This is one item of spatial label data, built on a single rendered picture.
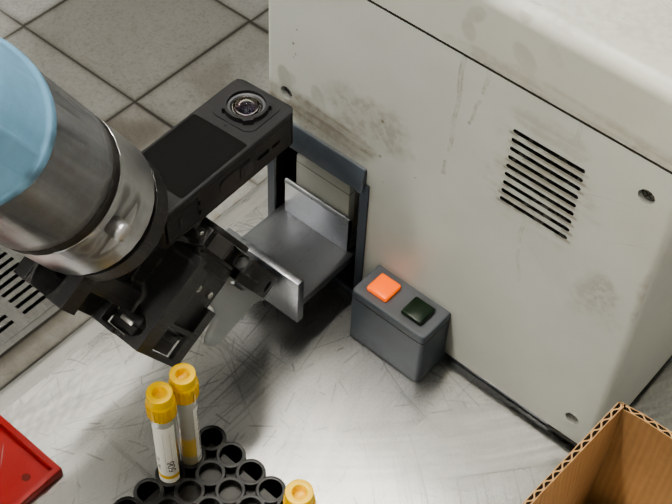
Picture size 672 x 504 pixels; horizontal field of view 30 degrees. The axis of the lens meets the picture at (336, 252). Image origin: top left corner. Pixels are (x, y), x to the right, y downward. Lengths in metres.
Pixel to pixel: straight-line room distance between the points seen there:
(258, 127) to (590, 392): 0.25
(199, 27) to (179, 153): 1.74
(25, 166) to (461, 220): 0.30
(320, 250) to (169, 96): 1.46
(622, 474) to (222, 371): 0.28
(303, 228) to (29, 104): 0.36
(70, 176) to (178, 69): 1.78
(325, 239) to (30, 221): 0.33
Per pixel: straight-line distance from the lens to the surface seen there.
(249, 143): 0.69
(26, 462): 0.81
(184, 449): 0.75
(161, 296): 0.68
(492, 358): 0.81
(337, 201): 0.82
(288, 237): 0.85
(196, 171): 0.68
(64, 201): 0.56
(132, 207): 0.61
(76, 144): 0.56
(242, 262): 0.71
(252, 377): 0.83
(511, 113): 0.66
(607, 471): 0.71
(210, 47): 2.38
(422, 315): 0.79
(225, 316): 0.77
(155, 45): 2.39
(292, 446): 0.80
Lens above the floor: 1.56
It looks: 50 degrees down
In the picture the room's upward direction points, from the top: 3 degrees clockwise
